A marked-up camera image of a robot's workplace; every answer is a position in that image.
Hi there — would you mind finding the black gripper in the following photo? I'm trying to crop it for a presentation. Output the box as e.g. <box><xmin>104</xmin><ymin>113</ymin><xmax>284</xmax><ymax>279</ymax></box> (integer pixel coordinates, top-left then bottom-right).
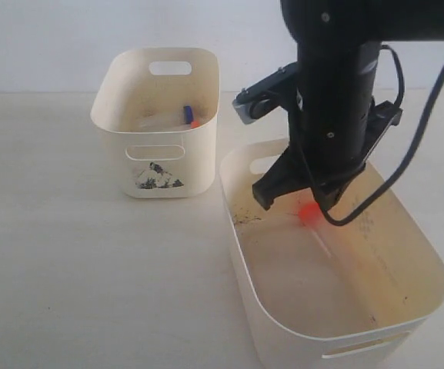
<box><xmin>252</xmin><ymin>89</ymin><xmax>403</xmax><ymax>212</ymax></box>

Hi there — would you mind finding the black cable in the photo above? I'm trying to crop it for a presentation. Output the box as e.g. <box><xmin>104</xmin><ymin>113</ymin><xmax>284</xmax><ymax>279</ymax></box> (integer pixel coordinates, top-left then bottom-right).
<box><xmin>294</xmin><ymin>38</ymin><xmax>444</xmax><ymax>228</ymax></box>

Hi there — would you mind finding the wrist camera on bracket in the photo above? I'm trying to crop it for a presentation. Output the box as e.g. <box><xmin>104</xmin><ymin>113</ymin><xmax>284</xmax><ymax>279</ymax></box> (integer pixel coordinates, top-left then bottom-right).
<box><xmin>232</xmin><ymin>62</ymin><xmax>298</xmax><ymax>125</ymax></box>

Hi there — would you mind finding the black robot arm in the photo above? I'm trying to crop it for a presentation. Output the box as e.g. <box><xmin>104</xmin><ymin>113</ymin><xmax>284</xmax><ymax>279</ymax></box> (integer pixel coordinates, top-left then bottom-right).
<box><xmin>234</xmin><ymin>1</ymin><xmax>444</xmax><ymax>213</ymax></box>

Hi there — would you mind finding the orange-capped tube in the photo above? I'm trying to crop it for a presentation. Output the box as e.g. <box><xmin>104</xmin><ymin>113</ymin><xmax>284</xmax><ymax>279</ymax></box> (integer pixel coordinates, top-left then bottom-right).
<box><xmin>298</xmin><ymin>202</ymin><xmax>332</xmax><ymax>258</ymax></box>

